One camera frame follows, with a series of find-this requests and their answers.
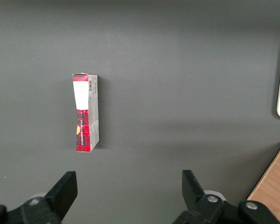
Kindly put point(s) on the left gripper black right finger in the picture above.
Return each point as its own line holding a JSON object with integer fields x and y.
{"x": 196, "y": 200}

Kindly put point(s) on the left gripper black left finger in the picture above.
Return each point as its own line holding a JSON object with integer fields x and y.
{"x": 58, "y": 198}

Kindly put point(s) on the wooden drawer cabinet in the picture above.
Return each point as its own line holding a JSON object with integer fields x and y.
{"x": 275, "y": 193}

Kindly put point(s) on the red plaid carton box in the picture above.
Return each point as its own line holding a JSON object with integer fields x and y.
{"x": 82, "y": 130}

